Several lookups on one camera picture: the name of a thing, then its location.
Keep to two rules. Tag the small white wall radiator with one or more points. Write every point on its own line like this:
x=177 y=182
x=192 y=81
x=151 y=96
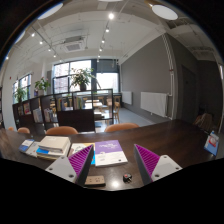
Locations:
x=126 y=97

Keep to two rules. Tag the light wooden chairs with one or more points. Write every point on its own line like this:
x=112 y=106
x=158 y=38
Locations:
x=116 y=110

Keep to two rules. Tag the orange chair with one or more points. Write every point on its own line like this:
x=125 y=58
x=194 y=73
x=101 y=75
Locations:
x=121 y=127
x=61 y=130
x=23 y=130
x=10 y=128

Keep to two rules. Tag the thin white book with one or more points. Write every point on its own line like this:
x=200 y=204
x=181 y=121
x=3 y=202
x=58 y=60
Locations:
x=33 y=151

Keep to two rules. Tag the dark wooden shelf unit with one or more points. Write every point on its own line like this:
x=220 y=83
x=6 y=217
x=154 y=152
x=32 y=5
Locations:
x=76 y=120

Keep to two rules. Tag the purple and white book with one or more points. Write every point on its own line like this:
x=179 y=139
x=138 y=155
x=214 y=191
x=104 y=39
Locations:
x=110 y=153

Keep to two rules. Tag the round white ceiling lamp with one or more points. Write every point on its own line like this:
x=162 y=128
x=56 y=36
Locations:
x=165 y=12
x=50 y=10

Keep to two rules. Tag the ceiling spotlights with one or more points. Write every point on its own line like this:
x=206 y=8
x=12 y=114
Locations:
x=111 y=15

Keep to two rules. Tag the large potted plant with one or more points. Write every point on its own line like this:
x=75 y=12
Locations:
x=81 y=78

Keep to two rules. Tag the large white wall radiator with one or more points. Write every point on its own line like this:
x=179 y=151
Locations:
x=153 y=104

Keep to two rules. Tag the yellowish book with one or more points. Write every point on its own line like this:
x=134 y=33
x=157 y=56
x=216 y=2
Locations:
x=50 y=157

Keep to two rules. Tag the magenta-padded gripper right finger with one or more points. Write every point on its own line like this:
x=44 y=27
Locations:
x=165 y=166

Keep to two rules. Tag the ceiling air conditioner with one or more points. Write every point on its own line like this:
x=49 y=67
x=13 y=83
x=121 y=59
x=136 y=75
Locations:
x=73 y=45

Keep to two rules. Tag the thick beige book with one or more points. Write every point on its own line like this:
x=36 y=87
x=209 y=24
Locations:
x=53 y=143

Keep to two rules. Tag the small blue book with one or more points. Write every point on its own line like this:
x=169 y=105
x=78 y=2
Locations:
x=26 y=145

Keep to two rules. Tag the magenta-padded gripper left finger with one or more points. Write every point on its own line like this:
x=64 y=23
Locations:
x=63 y=166

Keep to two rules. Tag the white book with colourful cover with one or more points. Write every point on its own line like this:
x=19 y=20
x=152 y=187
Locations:
x=78 y=148

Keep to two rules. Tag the blue card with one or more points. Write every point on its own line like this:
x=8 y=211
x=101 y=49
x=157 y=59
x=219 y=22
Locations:
x=212 y=143

